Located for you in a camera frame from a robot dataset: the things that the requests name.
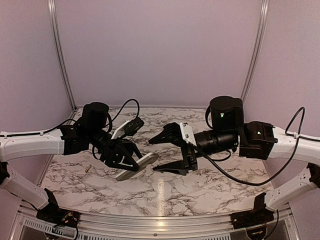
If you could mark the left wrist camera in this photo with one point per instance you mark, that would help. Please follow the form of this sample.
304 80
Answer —
128 128

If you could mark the front aluminium rail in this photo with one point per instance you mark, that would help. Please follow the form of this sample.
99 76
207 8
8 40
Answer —
98 226

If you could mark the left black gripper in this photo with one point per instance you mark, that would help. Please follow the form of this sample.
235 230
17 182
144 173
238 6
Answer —
118 146

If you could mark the aluminium frame post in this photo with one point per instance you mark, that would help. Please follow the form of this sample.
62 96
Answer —
59 51
257 47

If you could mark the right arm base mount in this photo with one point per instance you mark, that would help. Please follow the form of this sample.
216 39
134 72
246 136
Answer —
250 218

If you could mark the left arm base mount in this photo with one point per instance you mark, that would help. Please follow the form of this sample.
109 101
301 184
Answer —
59 216

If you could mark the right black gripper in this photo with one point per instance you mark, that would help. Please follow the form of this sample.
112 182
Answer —
181 167

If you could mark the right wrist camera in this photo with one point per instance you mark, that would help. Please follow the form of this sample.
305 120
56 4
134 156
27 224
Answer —
187 133

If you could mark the left aluminium frame post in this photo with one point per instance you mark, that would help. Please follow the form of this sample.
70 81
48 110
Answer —
59 51

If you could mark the gold AAA battery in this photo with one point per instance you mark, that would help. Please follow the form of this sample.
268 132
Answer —
88 168

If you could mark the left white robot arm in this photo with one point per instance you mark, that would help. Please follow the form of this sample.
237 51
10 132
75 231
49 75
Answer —
93 128

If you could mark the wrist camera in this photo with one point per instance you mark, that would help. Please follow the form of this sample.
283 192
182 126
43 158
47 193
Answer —
187 133
128 128

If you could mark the right aluminium frame post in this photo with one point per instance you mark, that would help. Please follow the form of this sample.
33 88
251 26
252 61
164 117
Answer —
257 47

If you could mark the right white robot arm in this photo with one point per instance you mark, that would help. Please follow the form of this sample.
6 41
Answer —
227 131

